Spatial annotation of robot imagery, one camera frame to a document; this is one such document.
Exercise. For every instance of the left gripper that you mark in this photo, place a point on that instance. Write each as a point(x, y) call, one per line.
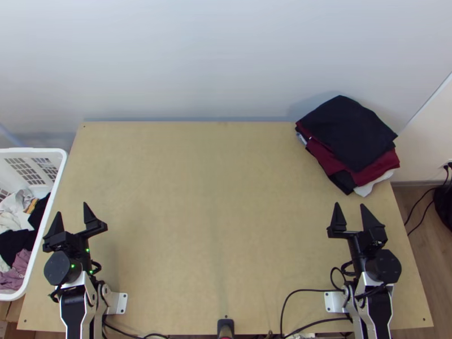
point(76, 243)

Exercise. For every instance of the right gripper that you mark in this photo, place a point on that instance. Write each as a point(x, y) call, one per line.
point(356, 247)

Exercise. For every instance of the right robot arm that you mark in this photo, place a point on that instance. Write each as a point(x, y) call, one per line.
point(385, 267)

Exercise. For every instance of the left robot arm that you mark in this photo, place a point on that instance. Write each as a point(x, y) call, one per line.
point(58, 270)

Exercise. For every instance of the heap of clothes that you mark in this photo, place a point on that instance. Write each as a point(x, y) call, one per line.
point(14, 243)

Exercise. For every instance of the white laundry basket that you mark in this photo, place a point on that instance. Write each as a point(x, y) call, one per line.
point(35, 152)

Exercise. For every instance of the pile of folded clothes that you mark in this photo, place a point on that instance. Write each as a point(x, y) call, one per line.
point(349, 130)

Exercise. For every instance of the white wall socket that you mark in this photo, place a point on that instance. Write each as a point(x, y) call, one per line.
point(445, 165)

